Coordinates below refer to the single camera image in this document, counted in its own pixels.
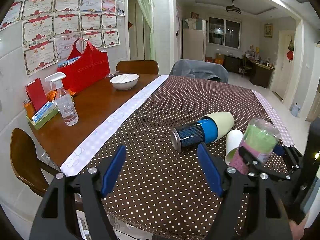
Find clear jar pink green paper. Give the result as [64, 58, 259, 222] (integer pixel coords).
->
[227, 118, 280, 174]

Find white paper cup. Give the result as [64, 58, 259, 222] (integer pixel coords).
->
[225, 129, 244, 165]

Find person's right hand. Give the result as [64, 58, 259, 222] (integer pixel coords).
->
[289, 212, 310, 240]

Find small blue bin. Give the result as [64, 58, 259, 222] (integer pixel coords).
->
[291, 103, 301, 117]

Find near brown wooden chair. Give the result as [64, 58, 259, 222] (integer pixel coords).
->
[10, 128, 59, 197]

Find brown wooden chair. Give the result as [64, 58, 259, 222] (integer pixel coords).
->
[10, 128, 59, 197]
[116, 60, 158, 75]

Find blue bottle with cream sleeve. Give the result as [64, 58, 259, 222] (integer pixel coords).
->
[170, 112, 234, 153]

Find brown polka dot tablecloth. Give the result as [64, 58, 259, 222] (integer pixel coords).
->
[61, 75, 293, 239]

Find clear spray bottle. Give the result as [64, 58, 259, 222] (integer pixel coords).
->
[44, 72, 79, 126]

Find green tray with boxes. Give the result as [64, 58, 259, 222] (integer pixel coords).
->
[27, 100, 61, 130]

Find dark wooden desk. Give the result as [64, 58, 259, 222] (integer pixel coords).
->
[241, 56, 274, 88]

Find red envelope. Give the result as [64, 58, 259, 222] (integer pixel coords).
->
[25, 78, 48, 111]

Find white ceramic bowl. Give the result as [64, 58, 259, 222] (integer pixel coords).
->
[110, 74, 139, 90]

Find grey covered chair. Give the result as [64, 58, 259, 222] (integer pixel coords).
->
[170, 59, 228, 83]

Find red gift bag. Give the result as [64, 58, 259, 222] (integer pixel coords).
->
[57, 38, 110, 93]

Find brown wooden chair back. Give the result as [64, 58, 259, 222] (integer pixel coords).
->
[116, 60, 158, 75]

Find ceiling fan lamp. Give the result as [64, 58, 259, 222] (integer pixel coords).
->
[226, 0, 241, 14]

